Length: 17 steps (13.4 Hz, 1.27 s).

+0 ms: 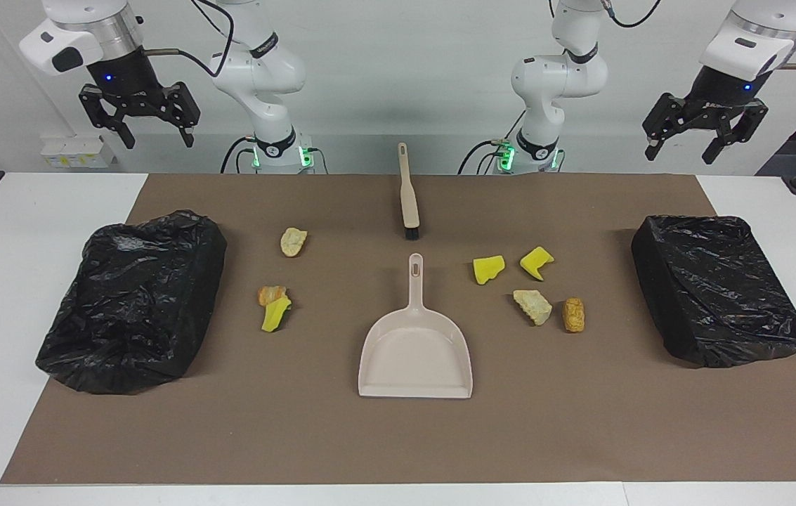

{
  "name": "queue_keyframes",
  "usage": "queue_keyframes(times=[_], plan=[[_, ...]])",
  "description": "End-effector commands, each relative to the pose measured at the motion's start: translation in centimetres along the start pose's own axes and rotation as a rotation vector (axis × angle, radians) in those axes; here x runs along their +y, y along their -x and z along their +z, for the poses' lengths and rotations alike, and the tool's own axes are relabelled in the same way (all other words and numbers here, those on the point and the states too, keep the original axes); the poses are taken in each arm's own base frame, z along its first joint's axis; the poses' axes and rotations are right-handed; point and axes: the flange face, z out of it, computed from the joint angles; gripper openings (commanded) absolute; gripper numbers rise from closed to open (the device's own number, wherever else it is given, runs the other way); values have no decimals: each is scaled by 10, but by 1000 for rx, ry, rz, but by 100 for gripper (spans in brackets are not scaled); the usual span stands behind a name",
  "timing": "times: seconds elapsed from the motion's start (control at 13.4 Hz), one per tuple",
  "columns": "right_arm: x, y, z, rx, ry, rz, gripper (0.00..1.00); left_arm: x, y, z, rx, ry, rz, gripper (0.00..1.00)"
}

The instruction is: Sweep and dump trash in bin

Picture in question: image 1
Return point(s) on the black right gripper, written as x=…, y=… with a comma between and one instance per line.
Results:
x=127, y=88

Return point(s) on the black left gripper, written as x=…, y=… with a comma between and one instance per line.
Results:
x=717, y=105

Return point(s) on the pale bread chunk tan crust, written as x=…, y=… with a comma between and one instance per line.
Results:
x=293, y=242

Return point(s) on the yellow sponge piece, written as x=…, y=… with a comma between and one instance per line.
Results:
x=535, y=262
x=487, y=270

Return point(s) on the orange croissant piece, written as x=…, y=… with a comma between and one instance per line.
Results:
x=270, y=294

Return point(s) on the brown oval bread roll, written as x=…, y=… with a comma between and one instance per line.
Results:
x=573, y=315

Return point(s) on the yellow sponge with green back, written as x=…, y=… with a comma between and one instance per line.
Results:
x=275, y=316

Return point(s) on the pale wedge bread piece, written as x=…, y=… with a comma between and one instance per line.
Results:
x=532, y=306

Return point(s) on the beige plastic dustpan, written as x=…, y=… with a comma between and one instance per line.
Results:
x=415, y=351

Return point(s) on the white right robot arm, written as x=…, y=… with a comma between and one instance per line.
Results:
x=257, y=70

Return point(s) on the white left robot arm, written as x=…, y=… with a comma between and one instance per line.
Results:
x=552, y=77

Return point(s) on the bin with taut black bag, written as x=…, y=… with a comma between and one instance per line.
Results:
x=714, y=295

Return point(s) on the bin with crumpled black bag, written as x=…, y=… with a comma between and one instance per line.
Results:
x=131, y=302

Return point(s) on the brown table mat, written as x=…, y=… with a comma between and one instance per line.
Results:
x=369, y=436

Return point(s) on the white wall socket box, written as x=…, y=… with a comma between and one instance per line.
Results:
x=78, y=151

